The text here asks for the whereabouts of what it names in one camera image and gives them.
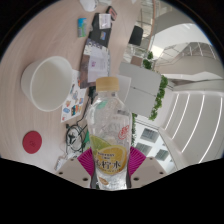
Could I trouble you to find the black office chair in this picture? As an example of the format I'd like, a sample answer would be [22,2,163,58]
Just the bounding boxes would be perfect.
[128,25,145,47]

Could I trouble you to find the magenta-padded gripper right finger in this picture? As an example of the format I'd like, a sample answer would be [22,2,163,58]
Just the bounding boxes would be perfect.
[126,146,168,190]

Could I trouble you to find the ceiling light strips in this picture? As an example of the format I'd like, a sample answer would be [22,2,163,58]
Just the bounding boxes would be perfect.
[164,93,224,164]

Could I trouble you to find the flat round red coaster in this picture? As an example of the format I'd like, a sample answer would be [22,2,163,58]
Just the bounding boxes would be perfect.
[22,130,43,155]

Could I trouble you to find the clear lemon drink bottle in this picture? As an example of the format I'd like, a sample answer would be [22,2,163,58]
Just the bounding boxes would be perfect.
[85,76,134,191]

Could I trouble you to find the white cabinet topped with plants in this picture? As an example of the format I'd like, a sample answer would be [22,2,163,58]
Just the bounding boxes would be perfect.
[117,61,170,122]

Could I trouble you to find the clear plastic packet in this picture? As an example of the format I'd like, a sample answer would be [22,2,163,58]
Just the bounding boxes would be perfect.
[53,154,70,172]

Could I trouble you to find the black tangled cables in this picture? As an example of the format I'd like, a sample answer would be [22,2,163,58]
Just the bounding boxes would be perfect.
[64,122,91,155]

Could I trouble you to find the white computer mouse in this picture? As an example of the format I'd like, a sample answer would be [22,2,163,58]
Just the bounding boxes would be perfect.
[79,0,100,13]

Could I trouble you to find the white ceramic mug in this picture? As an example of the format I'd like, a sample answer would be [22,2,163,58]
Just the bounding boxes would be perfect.
[20,55,74,113]

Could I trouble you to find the colourful sticker sheet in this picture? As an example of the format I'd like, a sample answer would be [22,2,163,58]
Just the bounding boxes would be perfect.
[60,69,89,124]

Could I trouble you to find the small teal packet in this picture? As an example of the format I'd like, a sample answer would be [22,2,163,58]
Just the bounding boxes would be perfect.
[77,17,89,38]

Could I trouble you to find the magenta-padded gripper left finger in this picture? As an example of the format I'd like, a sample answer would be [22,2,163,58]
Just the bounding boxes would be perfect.
[54,147,98,190]

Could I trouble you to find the open printed booklet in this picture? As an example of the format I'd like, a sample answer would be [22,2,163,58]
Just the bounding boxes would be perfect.
[78,37,111,90]

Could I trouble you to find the dark smartphone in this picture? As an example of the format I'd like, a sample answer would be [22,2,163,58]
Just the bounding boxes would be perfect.
[105,5,119,22]

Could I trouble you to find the black folder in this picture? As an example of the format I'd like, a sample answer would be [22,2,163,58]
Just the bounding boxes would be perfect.
[87,12,113,48]

